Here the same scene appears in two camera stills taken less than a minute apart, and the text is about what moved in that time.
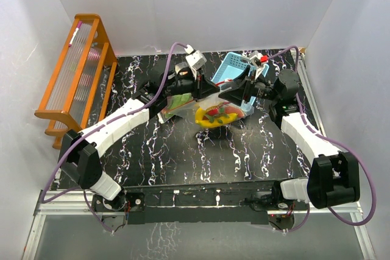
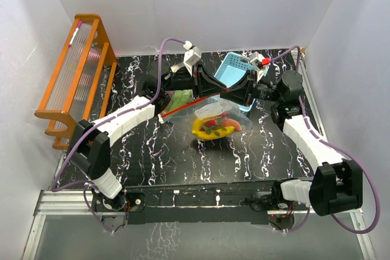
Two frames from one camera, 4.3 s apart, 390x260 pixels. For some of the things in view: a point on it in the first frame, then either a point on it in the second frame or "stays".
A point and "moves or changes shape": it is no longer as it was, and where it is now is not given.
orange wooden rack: x=78 y=94 stays
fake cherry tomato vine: x=216 y=112 to x=216 y=125
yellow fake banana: x=201 y=114 to x=212 y=133
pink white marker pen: x=78 y=26 stays
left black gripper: x=202 y=87 stays
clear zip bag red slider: x=211 y=111 moves or changes shape
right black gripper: x=241 y=92 stays
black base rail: x=244 y=202 stays
